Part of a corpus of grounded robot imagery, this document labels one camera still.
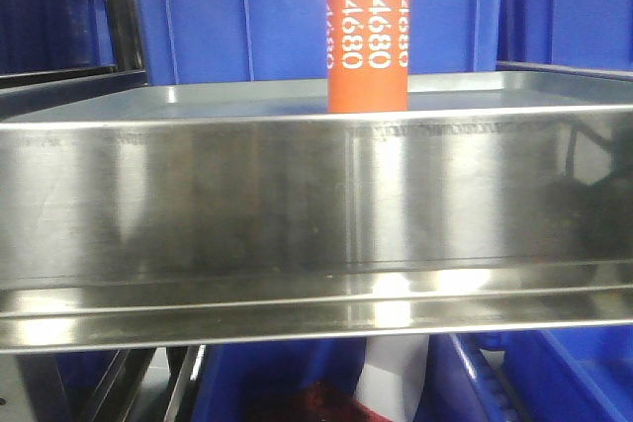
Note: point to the orange cylindrical capacitor 4680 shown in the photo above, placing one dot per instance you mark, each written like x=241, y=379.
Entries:
x=367, y=44

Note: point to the stainless steel shelf tray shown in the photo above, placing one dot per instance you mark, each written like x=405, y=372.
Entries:
x=246, y=211

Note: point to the blue plastic bin behind shelf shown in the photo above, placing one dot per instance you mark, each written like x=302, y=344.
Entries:
x=199, y=41

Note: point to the blue bin lower middle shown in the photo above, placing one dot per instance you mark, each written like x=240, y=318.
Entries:
x=237, y=373

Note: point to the dark red cloth item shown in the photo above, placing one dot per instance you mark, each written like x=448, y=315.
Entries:
x=318, y=402

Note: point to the blue bin upper right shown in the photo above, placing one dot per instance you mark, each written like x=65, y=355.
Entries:
x=593, y=34

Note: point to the blue bin upper left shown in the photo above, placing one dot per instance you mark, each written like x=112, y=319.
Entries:
x=44, y=35

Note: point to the blue bin lower right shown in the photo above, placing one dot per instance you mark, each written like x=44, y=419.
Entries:
x=578, y=374

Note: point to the black shelf frame post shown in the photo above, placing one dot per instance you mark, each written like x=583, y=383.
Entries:
x=124, y=33

